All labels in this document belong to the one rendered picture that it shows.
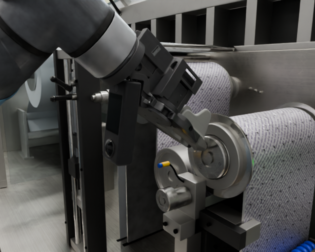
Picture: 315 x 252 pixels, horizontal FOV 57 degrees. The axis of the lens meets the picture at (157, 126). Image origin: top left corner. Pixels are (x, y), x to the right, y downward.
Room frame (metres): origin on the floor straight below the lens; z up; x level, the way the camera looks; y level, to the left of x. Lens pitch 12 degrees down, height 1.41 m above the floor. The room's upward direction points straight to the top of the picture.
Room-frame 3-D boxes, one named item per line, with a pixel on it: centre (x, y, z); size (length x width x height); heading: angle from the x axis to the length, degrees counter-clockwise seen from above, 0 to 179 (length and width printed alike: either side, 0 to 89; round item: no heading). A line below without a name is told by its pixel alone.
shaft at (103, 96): (0.63, 0.12, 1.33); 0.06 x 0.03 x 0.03; 126
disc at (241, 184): (0.48, -0.10, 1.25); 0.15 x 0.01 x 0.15; 36
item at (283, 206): (0.51, -0.24, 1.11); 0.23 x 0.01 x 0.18; 126
